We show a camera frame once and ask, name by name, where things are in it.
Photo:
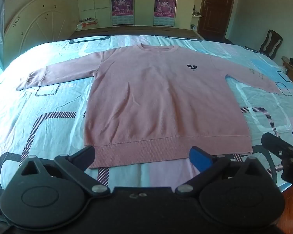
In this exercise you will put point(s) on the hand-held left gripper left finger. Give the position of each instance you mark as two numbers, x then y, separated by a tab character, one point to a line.
86	154

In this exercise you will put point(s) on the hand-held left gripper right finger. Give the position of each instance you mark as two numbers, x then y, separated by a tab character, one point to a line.
199	159

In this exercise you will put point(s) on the pink long-sleeve sweatshirt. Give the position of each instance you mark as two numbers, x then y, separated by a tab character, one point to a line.
161	97

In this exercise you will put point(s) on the printed bed sheet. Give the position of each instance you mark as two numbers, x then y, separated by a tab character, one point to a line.
39	107

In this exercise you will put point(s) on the dark wooden chair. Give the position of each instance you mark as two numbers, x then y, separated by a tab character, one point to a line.
271	43

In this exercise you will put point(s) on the wooden bed platform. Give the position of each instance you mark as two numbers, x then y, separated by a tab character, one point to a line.
136	31

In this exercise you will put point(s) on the small white blue box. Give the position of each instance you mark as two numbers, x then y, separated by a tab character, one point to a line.
193	26

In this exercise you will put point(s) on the white arched headboard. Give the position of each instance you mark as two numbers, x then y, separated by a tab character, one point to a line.
39	19

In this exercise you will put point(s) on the dark shelf ornament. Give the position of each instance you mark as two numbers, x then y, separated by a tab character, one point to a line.
196	13

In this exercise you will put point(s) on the brown wooden door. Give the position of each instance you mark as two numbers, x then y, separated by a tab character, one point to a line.
217	7

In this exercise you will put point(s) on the cream corner shelf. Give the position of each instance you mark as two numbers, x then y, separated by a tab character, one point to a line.
199	4

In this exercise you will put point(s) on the cream wardrobe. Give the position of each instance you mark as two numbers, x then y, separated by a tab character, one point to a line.
144	2

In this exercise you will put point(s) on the purple wall poster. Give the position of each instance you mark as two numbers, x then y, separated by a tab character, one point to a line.
164	7
122	7

